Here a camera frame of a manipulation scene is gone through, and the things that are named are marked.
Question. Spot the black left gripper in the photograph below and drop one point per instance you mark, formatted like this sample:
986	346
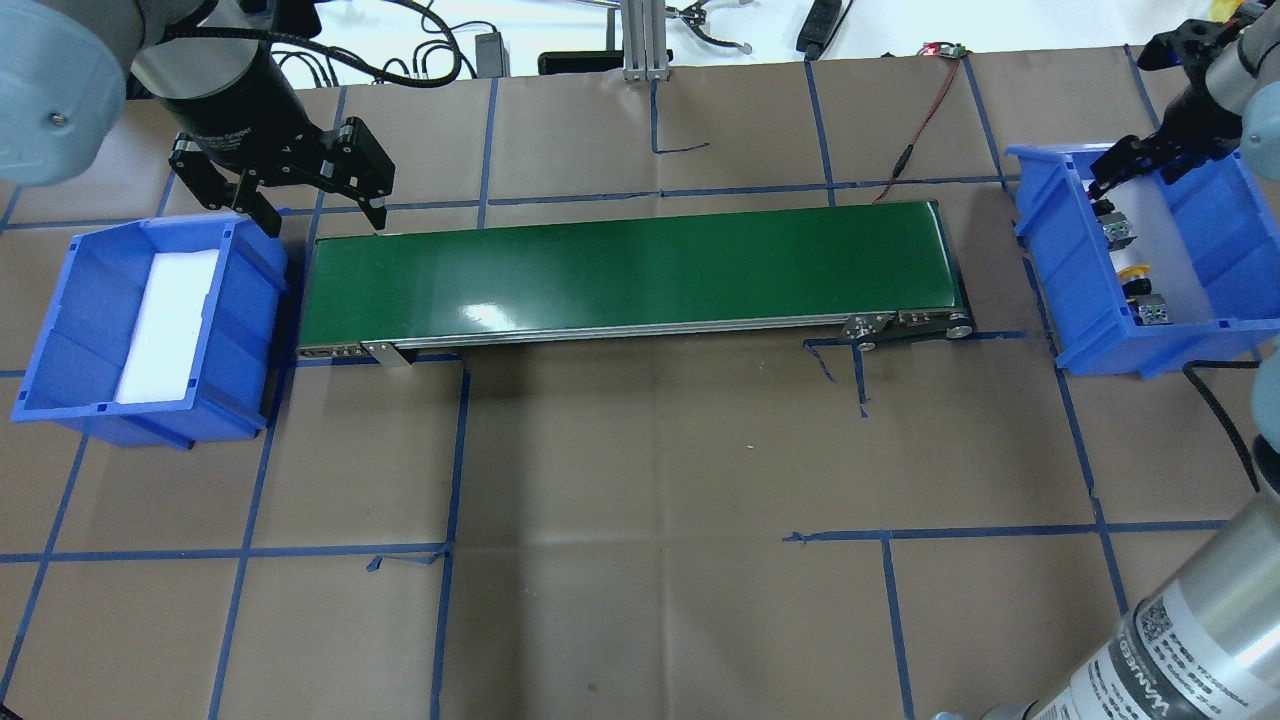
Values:
228	108

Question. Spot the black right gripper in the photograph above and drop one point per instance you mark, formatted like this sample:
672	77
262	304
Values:
1201	116

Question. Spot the red mushroom push button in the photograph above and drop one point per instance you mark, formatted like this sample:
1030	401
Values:
1117	229

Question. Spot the yellow mushroom push button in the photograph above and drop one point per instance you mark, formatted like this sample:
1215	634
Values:
1146	306

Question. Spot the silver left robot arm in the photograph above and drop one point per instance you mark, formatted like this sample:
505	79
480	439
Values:
66	68

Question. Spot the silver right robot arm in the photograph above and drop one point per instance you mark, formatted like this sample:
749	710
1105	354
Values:
1204	645

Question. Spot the white foam pad right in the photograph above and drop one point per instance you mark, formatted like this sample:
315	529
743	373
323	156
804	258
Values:
1161	244

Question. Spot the white foam pad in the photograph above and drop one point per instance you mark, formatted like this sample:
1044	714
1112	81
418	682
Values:
165	335
1161	244

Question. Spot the blue right storage bin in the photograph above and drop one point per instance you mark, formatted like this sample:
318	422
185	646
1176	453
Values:
1232	238

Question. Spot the blue storage bin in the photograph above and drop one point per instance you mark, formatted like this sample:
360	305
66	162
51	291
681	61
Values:
1232	238
80	351

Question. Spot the white foam pad left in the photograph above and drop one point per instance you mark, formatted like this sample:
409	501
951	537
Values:
165	335

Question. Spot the green conveyor belt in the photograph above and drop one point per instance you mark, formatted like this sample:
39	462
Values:
882	274

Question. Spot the blue left storage bin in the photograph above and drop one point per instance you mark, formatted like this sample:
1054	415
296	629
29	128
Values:
80	351

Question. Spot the aluminium profile post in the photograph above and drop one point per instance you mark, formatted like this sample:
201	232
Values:
644	41

